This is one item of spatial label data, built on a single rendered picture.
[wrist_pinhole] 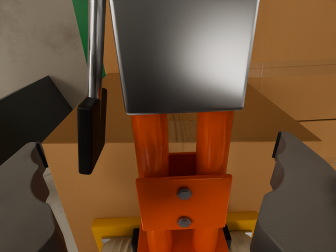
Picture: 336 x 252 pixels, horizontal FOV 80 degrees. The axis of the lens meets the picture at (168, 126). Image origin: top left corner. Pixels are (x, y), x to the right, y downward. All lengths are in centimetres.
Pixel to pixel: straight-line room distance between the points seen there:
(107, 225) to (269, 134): 30
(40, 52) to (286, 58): 118
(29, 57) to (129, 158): 117
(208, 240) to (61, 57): 124
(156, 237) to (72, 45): 118
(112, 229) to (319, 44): 74
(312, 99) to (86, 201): 75
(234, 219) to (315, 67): 58
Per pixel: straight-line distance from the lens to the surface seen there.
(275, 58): 73
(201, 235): 19
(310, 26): 77
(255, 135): 33
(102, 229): 40
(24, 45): 140
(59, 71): 135
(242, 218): 40
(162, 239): 19
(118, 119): 35
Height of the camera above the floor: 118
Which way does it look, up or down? 62 degrees down
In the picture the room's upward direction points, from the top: 177 degrees clockwise
